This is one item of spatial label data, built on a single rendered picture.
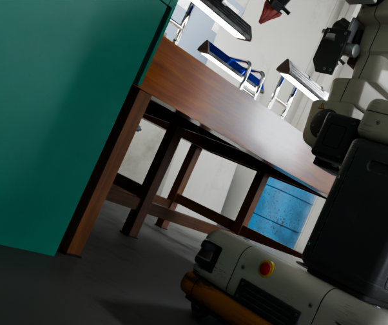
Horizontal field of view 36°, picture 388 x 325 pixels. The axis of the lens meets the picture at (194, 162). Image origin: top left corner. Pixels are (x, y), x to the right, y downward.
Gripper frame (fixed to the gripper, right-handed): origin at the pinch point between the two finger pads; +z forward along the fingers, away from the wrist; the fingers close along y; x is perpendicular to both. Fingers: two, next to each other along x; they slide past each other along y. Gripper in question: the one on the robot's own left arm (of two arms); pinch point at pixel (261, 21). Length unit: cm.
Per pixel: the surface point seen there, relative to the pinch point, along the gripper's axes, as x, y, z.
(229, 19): -34.3, -18.4, 11.3
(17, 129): 35, 72, 58
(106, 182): 30, 31, 67
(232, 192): -202, -326, 176
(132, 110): 19, 34, 45
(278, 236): -123, -320, 158
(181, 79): 11.5, 20.1, 30.1
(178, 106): 15.1, 16.4, 37.7
